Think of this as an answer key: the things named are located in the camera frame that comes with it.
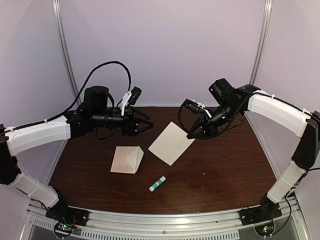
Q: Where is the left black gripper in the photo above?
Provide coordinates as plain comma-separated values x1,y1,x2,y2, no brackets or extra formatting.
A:
91,106,154,137

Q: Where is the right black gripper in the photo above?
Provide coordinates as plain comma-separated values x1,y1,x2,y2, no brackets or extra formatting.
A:
187,101,242,140

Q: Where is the cream letter paper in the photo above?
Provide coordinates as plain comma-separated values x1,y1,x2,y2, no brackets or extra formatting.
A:
148,121,195,166

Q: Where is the beige envelope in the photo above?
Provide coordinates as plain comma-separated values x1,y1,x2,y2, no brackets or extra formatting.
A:
110,146,144,174

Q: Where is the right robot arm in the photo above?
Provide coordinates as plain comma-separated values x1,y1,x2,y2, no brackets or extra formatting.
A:
185,77,320,213

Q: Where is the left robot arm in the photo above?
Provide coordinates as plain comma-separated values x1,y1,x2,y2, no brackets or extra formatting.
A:
0,86,154,222

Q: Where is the green white glue stick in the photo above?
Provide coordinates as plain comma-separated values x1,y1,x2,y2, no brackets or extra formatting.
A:
149,176,166,192

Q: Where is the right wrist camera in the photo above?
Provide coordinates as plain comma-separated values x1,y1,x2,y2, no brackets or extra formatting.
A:
185,99,212,118

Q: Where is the left black cable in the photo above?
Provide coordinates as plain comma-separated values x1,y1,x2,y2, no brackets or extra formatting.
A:
44,61,133,123

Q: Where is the right aluminium frame post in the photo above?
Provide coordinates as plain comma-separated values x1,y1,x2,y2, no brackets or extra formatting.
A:
249,0,273,85

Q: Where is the aluminium frame post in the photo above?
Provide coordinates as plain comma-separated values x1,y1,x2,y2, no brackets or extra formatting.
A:
52,0,81,107
249,0,273,85

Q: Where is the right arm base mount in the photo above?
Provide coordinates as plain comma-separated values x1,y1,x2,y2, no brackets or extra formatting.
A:
238,195,283,226

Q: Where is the aluminium front rail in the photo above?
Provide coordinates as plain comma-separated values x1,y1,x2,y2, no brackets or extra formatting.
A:
24,197,303,240

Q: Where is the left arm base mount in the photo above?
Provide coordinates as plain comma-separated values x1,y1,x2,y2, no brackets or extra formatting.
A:
45,192,89,227

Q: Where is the left aluminium frame post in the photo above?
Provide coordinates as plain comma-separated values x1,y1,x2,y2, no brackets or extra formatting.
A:
52,0,81,107

